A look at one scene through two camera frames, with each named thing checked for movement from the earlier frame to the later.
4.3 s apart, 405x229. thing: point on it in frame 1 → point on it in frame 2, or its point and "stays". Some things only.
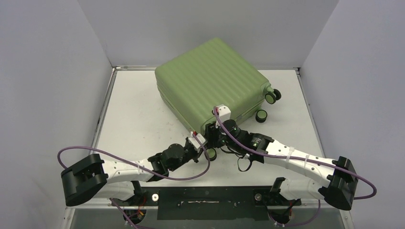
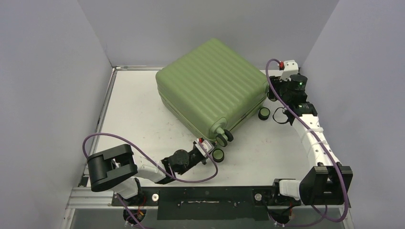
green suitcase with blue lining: (192, 84) stays
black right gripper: (212, 131) → (278, 90)
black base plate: (212, 203) stays
